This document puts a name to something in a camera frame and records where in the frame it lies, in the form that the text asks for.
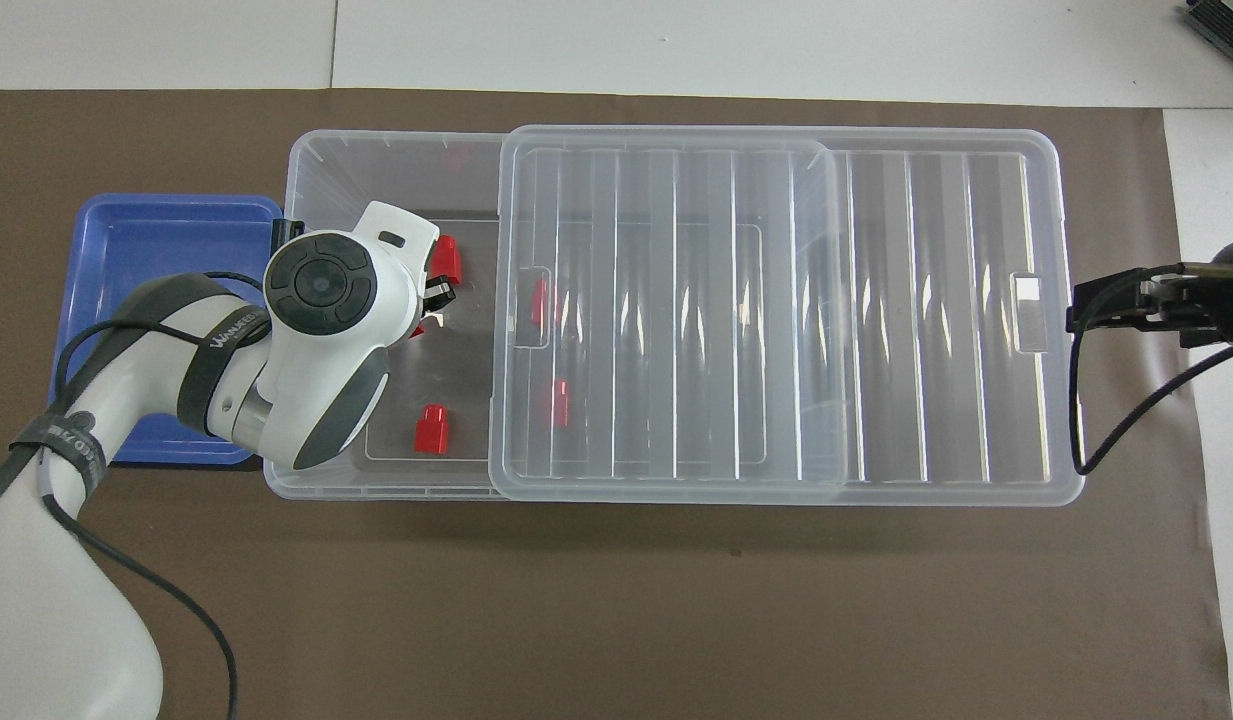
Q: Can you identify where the clear ribbed plastic lid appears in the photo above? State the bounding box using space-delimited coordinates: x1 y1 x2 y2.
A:
488 124 1087 508

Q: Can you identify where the blue plastic tray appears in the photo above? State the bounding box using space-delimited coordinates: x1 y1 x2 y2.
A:
51 193 287 466

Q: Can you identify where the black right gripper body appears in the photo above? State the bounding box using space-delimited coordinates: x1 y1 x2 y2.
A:
1126 235 1233 349

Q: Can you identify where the dark ribbed box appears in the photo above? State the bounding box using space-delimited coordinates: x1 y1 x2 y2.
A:
1184 0 1233 53

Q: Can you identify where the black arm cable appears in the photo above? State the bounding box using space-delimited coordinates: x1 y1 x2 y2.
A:
1068 270 1233 477
38 270 272 720

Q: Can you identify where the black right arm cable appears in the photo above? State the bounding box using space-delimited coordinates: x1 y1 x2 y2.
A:
1068 270 1233 477

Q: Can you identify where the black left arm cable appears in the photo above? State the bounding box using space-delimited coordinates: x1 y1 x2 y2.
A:
38 270 272 720

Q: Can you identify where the clear plastic storage box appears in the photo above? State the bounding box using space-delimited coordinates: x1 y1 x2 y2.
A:
263 128 849 501

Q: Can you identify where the brown table mat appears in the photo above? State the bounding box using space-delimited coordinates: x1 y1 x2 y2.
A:
0 88 1232 720

